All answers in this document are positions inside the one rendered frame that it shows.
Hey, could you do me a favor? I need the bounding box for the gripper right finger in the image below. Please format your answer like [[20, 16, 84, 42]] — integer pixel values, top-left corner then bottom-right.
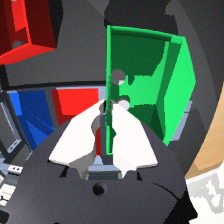
[[110, 99, 198, 221]]

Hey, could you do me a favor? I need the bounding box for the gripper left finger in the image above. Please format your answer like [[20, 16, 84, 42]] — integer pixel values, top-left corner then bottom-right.
[[5, 99, 106, 212]]

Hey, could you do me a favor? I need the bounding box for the grey metal shelf rack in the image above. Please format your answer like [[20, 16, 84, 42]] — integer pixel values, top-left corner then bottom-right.
[[0, 85, 193, 181]]

